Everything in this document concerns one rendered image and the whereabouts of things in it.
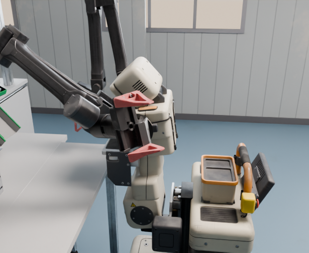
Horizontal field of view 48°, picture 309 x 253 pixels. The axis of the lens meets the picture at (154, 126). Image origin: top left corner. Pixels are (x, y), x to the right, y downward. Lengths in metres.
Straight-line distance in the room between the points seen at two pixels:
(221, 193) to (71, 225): 0.61
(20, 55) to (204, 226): 0.90
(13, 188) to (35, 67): 0.76
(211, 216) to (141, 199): 0.31
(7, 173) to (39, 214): 0.38
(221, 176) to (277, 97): 3.04
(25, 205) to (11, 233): 0.17
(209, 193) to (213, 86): 2.96
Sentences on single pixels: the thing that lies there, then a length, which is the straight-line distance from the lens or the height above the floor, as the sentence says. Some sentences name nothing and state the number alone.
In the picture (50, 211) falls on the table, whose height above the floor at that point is 0.86.
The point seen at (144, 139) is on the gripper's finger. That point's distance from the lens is 0.77.
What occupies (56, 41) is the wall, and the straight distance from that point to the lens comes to 4.56.
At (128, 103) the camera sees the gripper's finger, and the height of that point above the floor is 1.46.
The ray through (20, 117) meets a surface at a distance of 3.19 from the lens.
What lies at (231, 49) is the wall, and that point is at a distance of 4.27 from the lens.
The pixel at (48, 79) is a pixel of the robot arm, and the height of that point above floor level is 1.45.
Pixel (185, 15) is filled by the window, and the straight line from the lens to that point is 4.18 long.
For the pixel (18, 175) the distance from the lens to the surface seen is 1.72.
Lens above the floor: 1.70
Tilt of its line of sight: 23 degrees down
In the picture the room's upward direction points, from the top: straight up
